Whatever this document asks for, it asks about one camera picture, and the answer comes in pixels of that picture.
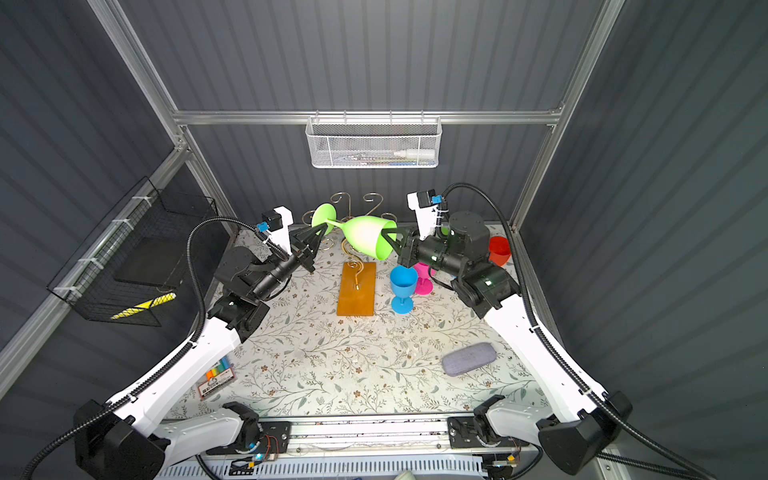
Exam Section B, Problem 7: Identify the green wine glass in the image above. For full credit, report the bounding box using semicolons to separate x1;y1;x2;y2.
310;202;400;263

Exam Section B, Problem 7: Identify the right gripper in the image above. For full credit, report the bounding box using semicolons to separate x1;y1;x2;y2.
383;224;464;280

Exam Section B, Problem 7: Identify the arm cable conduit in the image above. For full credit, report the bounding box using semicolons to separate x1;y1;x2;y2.
441;182;721;480
17;217;277;480

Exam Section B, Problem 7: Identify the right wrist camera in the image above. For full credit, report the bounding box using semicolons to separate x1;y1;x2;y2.
406;189;442;240

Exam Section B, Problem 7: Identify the blue wine glass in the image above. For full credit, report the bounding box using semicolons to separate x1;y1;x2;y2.
390;265;419;315

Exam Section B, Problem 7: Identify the red wine glass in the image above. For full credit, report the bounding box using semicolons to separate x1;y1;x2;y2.
488;236;511;267

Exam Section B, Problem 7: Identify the orange wooden rack base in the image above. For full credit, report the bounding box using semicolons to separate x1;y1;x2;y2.
336;262;376;317

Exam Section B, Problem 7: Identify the colourful marker pack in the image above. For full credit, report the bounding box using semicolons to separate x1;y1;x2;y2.
196;356;236;399

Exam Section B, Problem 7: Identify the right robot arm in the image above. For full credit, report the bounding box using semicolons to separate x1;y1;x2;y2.
378;207;632;475

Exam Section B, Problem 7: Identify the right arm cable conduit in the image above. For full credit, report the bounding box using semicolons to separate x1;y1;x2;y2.
441;182;721;480

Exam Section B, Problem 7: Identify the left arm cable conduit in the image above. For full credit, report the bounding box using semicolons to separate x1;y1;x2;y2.
17;217;277;480

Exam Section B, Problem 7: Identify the pink wine glass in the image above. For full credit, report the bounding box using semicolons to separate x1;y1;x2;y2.
413;262;434;296

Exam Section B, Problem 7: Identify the white mesh wall basket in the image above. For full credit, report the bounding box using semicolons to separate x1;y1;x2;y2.
305;117;443;169

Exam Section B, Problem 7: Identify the black wire side basket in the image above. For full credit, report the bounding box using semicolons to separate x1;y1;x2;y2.
48;181;218;327

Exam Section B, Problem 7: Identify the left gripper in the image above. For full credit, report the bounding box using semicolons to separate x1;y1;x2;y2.
251;221;323;305

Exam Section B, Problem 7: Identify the grey oblong case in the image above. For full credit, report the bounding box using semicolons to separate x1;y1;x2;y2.
441;342;497;377

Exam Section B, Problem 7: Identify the front mounting rail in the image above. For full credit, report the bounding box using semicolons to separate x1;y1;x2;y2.
149;413;631;480

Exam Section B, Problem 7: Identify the gold wire glass rack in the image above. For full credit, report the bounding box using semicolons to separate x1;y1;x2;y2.
311;190;400;289

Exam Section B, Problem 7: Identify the aluminium frame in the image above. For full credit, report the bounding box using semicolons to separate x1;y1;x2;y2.
0;0;631;480

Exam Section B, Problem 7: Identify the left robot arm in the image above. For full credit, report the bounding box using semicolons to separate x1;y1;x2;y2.
69;224;329;479

